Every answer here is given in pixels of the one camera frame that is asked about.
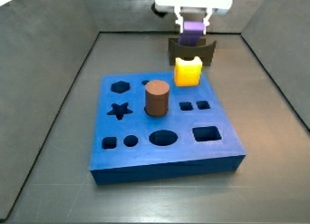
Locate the black curved holder stand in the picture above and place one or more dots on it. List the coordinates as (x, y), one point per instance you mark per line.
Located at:
(202, 50)

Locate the blue shape-sorting board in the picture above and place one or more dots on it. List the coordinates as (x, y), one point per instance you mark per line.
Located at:
(136, 147)

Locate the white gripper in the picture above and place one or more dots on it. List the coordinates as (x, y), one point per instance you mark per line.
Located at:
(192, 6)

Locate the brown cylinder peg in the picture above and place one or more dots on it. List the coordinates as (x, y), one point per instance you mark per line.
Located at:
(156, 98)

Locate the purple double-square slotted block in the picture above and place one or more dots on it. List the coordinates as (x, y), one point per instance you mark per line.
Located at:
(191, 34)

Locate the yellow arch block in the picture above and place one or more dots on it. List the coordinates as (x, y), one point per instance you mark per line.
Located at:
(187, 71)

